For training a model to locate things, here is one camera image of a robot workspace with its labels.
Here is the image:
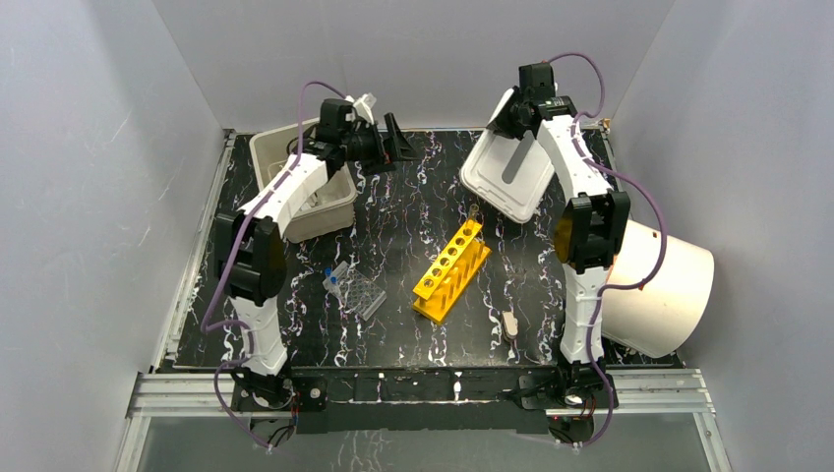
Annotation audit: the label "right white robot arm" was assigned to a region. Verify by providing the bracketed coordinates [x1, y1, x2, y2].
[488, 62, 630, 365]

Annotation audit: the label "yellow test tube rack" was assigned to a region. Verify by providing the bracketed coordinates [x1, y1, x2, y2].
[412, 219, 491, 325]

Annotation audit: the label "clear well plate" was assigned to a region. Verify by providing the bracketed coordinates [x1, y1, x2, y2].
[323, 262, 387, 322]

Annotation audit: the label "small beige stopper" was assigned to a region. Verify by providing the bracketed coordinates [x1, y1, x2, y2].
[501, 311, 519, 343]

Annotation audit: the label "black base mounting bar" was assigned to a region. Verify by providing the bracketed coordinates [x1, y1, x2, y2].
[291, 367, 566, 434]

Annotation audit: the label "white centrifuge with orange lid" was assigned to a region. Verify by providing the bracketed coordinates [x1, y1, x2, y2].
[601, 220, 715, 358]

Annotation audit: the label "beige plastic bin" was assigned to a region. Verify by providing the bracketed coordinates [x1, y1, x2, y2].
[249, 125, 358, 244]

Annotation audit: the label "white bin lid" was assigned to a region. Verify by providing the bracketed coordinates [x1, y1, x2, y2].
[459, 129, 555, 224]

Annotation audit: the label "aluminium frame rail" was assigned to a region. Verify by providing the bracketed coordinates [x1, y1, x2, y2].
[116, 369, 732, 471]

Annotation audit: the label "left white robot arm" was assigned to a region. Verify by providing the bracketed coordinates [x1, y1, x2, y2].
[214, 93, 417, 409]

